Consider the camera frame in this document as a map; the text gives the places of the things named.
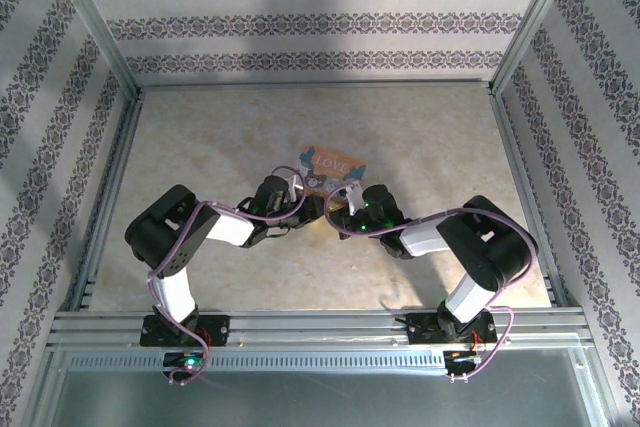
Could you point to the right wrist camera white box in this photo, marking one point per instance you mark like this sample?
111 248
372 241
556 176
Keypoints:
354 197

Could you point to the grey metal sheet panel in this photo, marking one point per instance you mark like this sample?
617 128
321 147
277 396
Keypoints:
320 399

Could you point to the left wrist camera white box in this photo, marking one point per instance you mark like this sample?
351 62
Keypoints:
296 186

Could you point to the aluminium rail carrying arm bases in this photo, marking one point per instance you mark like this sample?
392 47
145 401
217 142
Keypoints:
320 329

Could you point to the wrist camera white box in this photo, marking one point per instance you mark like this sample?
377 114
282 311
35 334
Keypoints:
354 197
296 186

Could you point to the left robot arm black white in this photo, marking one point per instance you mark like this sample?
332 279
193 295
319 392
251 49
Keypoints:
160 232

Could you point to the aluminium rail under patterned wall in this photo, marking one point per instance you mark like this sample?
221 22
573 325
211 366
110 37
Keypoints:
315 84

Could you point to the aluminium side rail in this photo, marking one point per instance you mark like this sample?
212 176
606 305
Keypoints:
530 187
112 187

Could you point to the orange LOVE printed tin box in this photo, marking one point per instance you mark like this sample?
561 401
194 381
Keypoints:
330 164

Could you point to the aluminium corner post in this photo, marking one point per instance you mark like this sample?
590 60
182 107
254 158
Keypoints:
90 22
535 22

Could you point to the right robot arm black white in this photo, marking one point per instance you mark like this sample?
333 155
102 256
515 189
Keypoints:
480 247

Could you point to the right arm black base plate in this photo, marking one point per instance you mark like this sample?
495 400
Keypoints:
420 332

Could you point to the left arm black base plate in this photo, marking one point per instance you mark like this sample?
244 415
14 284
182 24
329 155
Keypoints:
220 329

